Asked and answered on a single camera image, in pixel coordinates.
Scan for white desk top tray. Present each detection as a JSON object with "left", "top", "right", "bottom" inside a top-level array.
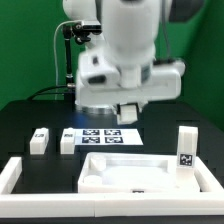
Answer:
[{"left": 78, "top": 152, "right": 200, "bottom": 193}]

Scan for black cables on table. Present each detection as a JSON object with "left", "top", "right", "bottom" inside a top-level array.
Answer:
[{"left": 25, "top": 83, "right": 80, "bottom": 102}]

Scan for fiducial marker sheet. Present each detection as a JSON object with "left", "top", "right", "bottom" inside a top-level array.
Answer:
[{"left": 75, "top": 129, "right": 142, "bottom": 145}]

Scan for white U-shaped obstacle frame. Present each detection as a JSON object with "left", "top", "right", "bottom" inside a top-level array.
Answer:
[{"left": 0, "top": 157, "right": 224, "bottom": 218}]

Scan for grey camera on mount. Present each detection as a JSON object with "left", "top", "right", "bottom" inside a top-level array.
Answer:
[{"left": 81, "top": 20, "right": 102, "bottom": 34}]

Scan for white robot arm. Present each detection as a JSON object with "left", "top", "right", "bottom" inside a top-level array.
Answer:
[{"left": 62, "top": 0, "right": 205, "bottom": 114}]

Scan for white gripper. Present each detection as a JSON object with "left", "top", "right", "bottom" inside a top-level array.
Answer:
[{"left": 76, "top": 53, "right": 185, "bottom": 106}]

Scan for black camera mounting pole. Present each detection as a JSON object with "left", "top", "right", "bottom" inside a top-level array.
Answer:
[{"left": 62, "top": 22, "right": 91, "bottom": 83}]

